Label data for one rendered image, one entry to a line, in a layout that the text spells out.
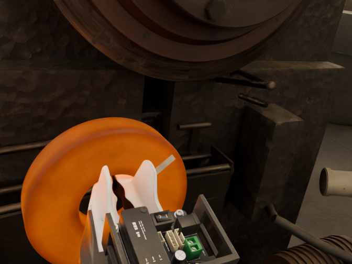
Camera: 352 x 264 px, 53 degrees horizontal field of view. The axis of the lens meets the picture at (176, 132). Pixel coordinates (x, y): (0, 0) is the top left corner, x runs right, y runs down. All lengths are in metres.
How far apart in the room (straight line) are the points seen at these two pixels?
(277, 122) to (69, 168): 0.47
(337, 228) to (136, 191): 1.66
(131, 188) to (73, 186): 0.05
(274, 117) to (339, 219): 1.35
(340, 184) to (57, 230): 0.60
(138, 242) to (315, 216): 1.76
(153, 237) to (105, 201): 0.07
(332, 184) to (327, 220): 1.17
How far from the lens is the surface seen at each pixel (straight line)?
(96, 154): 0.31
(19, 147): 0.61
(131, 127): 0.32
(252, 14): 0.47
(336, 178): 0.80
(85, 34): 0.48
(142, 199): 0.31
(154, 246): 0.22
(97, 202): 0.31
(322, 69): 0.88
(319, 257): 0.83
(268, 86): 0.52
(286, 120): 0.71
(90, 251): 0.29
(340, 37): 3.20
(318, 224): 1.90
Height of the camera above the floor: 1.03
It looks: 24 degrees down
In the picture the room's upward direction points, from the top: 8 degrees clockwise
